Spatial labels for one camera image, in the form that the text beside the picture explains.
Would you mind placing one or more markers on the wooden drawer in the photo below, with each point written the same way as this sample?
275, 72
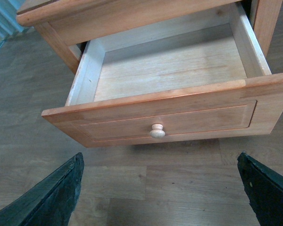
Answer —
117, 105

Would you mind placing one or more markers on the wooden nightstand cabinet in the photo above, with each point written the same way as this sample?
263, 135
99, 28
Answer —
151, 33

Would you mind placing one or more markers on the pale blue pleated curtain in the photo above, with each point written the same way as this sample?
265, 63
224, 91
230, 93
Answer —
8, 22

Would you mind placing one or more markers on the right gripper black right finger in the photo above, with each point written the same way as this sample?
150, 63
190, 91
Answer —
264, 188

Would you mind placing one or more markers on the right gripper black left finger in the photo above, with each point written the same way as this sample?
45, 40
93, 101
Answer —
51, 202

